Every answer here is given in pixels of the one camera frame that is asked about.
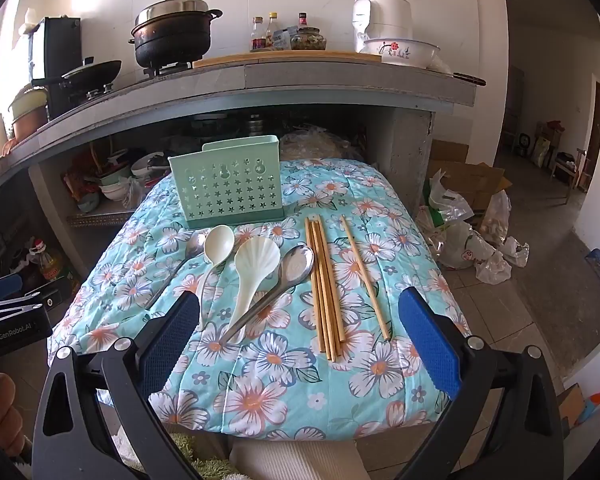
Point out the floral teal blanket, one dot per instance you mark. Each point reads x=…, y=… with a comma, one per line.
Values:
x=280, y=385

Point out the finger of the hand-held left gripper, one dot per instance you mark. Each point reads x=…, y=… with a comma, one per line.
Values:
x=2, y=285

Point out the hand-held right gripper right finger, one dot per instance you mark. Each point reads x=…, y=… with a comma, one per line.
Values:
x=430, y=345

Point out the cream and green pot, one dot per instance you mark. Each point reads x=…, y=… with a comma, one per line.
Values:
x=27, y=100

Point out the white shell-shaped spoon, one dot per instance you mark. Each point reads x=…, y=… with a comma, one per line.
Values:
x=257, y=260

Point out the pile of white bowls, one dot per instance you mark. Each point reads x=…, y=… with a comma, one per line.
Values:
x=115, y=187

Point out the plastic bags on floor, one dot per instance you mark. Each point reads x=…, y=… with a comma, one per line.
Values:
x=442, y=210

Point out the green shaggy rug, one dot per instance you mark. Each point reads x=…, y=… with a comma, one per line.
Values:
x=190, y=455

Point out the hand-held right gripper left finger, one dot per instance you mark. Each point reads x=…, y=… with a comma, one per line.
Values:
x=170, y=340

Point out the black gas stove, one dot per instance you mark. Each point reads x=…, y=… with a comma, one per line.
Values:
x=100, y=94

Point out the green plastic utensil holder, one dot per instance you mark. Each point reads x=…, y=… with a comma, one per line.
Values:
x=230, y=185

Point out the glass bottle with red sauce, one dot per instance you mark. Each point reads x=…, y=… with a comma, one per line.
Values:
x=258, y=37

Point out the dark-capped sauce bottle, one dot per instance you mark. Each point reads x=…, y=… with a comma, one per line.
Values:
x=302, y=22

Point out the wooden cutting board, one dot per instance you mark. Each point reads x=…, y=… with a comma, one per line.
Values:
x=330, y=56

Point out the black wok with lid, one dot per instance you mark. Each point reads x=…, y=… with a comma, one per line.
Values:
x=95, y=71

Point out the wooden chair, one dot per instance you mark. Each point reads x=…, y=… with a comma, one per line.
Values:
x=570, y=167

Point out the white bag with red print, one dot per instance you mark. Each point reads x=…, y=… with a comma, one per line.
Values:
x=470, y=250

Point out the cooking oil bottle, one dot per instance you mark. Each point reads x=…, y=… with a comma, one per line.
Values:
x=51, y=265

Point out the glass jar of pickles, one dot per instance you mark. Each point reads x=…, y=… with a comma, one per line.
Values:
x=308, y=40

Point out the small metal spoon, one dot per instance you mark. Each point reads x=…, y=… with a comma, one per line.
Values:
x=195, y=242

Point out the person's left hand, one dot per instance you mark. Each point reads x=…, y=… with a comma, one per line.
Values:
x=5, y=410

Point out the plastic bag of flatbread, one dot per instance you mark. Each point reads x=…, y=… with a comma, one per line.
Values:
x=310, y=145

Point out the white rice cooker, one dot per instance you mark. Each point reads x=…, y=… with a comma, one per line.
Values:
x=380, y=17

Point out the white plastic spoon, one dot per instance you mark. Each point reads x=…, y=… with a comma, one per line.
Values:
x=219, y=242

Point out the black pot with steel lid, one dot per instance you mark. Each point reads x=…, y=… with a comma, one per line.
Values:
x=172, y=35

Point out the cardboard box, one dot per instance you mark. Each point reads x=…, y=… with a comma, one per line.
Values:
x=470, y=175

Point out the copper coloured pot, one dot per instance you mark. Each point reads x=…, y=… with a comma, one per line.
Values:
x=30, y=122

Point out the yellow-capped sauce bottle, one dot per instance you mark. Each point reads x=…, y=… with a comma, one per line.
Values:
x=272, y=30

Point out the floral enamel basin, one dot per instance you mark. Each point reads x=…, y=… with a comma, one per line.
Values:
x=400, y=51

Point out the clear plastic bag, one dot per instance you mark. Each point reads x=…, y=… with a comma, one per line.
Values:
x=497, y=215

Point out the black box appliance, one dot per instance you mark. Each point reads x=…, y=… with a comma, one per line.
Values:
x=60, y=45

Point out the blue packet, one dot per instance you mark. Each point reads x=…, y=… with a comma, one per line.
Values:
x=281, y=40

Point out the person's white fleece clothing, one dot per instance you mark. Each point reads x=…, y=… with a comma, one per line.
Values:
x=290, y=460

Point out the large metal spoon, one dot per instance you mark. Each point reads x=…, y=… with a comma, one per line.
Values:
x=295, y=262

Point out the perforated metal tray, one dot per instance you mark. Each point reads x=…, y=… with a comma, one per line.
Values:
x=100, y=219

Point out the stacked steel containers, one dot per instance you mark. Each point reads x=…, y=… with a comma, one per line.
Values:
x=255, y=124

